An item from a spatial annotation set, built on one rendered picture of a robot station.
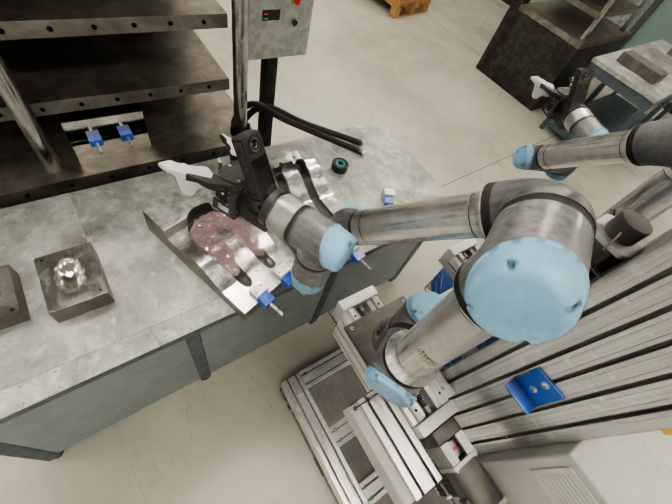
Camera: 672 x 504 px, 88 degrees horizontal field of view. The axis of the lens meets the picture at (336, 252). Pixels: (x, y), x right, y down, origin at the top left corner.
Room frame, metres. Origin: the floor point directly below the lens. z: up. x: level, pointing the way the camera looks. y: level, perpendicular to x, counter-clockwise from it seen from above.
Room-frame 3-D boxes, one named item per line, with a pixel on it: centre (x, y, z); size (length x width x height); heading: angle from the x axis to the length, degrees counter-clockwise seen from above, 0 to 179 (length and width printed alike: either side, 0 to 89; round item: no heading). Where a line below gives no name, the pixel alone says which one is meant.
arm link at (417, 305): (0.43, -0.25, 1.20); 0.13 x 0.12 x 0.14; 166
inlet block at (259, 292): (0.48, 0.15, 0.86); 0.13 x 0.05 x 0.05; 69
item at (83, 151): (1.03, 1.19, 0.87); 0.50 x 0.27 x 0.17; 51
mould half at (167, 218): (0.63, 0.38, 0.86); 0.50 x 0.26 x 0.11; 69
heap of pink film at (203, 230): (0.63, 0.38, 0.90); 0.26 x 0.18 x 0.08; 69
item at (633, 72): (4.69, -2.45, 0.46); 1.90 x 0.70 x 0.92; 144
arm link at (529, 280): (0.30, -0.22, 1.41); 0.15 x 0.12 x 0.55; 166
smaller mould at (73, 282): (0.32, 0.71, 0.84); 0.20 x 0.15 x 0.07; 51
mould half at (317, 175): (0.96, 0.22, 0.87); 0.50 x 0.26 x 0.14; 51
